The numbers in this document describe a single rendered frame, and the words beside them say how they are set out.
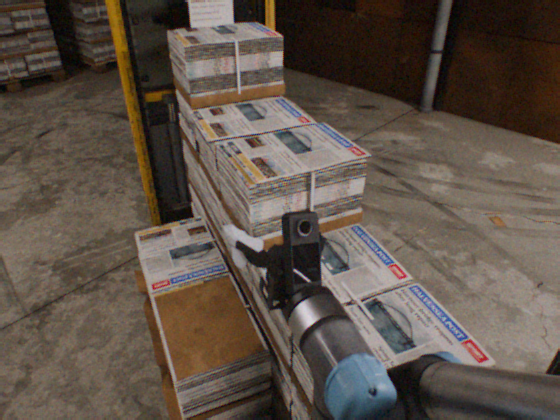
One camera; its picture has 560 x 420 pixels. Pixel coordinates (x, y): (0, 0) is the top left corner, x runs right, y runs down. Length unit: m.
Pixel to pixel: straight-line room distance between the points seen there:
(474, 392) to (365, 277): 0.75
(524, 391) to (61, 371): 2.00
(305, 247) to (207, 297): 0.94
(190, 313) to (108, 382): 0.77
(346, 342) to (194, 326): 0.94
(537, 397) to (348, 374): 0.18
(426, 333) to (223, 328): 0.61
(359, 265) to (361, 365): 0.78
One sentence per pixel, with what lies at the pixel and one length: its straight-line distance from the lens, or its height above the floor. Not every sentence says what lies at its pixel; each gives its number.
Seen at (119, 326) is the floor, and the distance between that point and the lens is 2.32.
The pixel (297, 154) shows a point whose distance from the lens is 1.29.
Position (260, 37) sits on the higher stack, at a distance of 1.69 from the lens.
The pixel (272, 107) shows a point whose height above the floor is 1.07.
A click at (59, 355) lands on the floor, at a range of 2.31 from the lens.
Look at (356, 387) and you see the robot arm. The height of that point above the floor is 1.25.
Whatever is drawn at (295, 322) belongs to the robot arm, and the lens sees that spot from 0.56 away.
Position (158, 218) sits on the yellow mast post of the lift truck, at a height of 0.27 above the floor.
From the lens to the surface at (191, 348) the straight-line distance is 1.36.
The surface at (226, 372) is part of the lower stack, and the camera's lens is 1.35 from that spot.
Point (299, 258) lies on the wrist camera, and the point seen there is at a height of 1.28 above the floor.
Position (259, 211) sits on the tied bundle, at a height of 0.98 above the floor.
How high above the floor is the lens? 1.66
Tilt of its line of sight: 34 degrees down
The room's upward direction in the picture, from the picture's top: straight up
